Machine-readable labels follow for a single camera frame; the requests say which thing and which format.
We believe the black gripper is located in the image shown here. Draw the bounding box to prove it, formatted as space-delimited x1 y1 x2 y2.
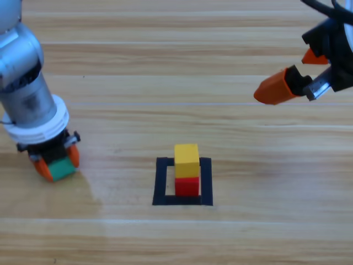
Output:
253 19 353 105
17 129 81 183

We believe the green wooden cube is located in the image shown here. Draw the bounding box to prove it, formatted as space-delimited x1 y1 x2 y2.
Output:
49 156 78 182

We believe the yellow wooden cube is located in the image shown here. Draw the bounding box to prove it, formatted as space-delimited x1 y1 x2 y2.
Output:
174 143 200 178

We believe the red wooden cube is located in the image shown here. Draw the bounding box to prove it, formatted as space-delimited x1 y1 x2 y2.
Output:
174 176 200 197

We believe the black tape square outline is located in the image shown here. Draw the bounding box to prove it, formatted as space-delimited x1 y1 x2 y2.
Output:
152 157 213 207

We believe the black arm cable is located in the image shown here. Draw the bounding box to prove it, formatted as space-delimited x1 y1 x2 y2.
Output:
300 0 353 22

